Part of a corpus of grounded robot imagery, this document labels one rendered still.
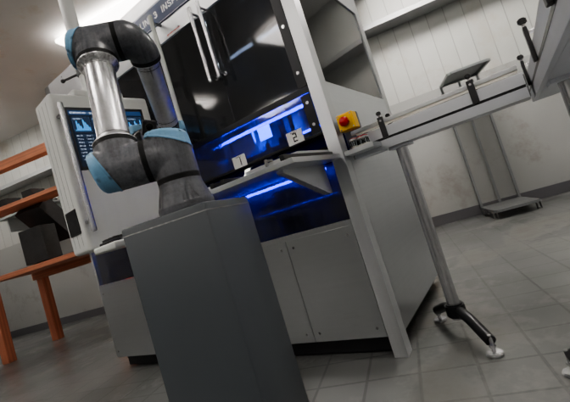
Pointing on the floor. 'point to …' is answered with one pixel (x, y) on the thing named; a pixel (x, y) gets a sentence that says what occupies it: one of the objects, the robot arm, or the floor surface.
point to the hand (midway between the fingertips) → (152, 131)
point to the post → (343, 167)
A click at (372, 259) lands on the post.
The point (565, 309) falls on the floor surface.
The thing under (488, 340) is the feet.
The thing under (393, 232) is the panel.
